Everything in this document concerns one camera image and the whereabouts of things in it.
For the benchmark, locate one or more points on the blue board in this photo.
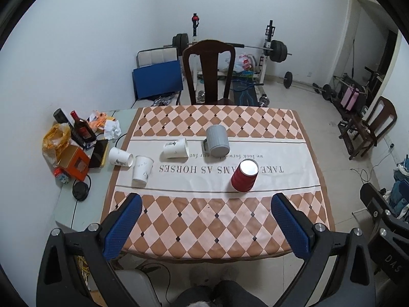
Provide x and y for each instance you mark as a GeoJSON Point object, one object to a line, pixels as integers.
{"type": "Point", "coordinates": [156, 80]}

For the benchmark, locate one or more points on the brown wooden chair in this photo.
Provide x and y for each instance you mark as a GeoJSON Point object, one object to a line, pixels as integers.
{"type": "Point", "coordinates": [380, 118]}

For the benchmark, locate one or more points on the liquor bottle red cap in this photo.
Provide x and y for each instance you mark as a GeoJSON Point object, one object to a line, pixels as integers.
{"type": "Point", "coordinates": [82, 127]}

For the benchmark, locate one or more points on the crumpled white tissue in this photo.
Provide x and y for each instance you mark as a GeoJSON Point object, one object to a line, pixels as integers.
{"type": "Point", "coordinates": [112, 130]}

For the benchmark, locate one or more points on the pink bag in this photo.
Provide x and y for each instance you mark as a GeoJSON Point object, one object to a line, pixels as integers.
{"type": "Point", "coordinates": [349, 98]}

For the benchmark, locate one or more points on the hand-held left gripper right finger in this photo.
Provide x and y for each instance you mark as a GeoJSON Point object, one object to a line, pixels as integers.
{"type": "Point", "coordinates": [290, 227]}

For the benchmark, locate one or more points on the white mug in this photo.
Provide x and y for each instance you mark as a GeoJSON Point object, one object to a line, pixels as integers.
{"type": "Point", "coordinates": [174, 149]}

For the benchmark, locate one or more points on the black cylinder box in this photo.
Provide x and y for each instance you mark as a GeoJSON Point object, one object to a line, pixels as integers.
{"type": "Point", "coordinates": [60, 115]}

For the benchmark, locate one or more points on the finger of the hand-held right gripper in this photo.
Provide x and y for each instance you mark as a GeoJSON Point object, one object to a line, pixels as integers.
{"type": "Point", "coordinates": [375, 200]}

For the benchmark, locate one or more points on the orange box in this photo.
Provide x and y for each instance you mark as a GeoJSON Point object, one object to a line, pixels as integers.
{"type": "Point", "coordinates": [73, 163]}

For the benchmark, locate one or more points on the white paper cup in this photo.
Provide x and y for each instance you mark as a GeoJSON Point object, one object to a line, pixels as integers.
{"type": "Point", "coordinates": [142, 171]}
{"type": "Point", "coordinates": [119, 157]}

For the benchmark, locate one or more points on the small barbell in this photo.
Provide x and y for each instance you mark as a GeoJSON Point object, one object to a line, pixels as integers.
{"type": "Point", "coordinates": [288, 79]}

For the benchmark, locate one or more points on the chrome dumbbell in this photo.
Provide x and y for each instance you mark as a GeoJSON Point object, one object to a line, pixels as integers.
{"type": "Point", "coordinates": [264, 99]}

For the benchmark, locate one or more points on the yellow plastic bag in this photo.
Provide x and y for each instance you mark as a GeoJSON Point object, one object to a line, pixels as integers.
{"type": "Point", "coordinates": [57, 137]}

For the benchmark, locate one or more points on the red plastic cup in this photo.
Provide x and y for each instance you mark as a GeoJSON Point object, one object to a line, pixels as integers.
{"type": "Point", "coordinates": [244, 179]}

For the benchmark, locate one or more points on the checkered tablecloth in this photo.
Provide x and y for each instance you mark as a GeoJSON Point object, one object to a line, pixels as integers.
{"type": "Point", "coordinates": [220, 217]}

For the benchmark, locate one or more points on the black round disc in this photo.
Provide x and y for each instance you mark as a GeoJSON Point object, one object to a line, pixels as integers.
{"type": "Point", "coordinates": [80, 192]}

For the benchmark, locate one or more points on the pile of clothes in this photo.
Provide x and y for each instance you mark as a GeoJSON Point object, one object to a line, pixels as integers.
{"type": "Point", "coordinates": [399, 195]}

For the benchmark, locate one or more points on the small red box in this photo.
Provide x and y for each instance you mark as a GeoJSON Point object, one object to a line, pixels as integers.
{"type": "Point", "coordinates": [61, 176]}

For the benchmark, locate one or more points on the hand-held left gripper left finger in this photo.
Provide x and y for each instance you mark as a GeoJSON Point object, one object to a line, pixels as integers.
{"type": "Point", "coordinates": [123, 227]}

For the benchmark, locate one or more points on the black phone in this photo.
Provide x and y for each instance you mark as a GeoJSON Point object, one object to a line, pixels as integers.
{"type": "Point", "coordinates": [98, 154]}

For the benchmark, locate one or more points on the white weight rack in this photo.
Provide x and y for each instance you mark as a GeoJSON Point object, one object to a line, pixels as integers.
{"type": "Point", "coordinates": [266, 64]}

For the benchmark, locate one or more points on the grey ribbed cup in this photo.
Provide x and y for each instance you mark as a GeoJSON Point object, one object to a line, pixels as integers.
{"type": "Point", "coordinates": [218, 137]}

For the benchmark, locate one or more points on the orange wrappers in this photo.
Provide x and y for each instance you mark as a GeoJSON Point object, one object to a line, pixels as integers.
{"type": "Point", "coordinates": [99, 120]}

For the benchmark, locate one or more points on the dark wooden chair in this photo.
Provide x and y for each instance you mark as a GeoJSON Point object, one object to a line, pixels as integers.
{"type": "Point", "coordinates": [209, 67]}

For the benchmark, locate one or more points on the barbell with black plates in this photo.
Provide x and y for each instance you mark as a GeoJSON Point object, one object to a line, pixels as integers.
{"type": "Point", "coordinates": [278, 50]}

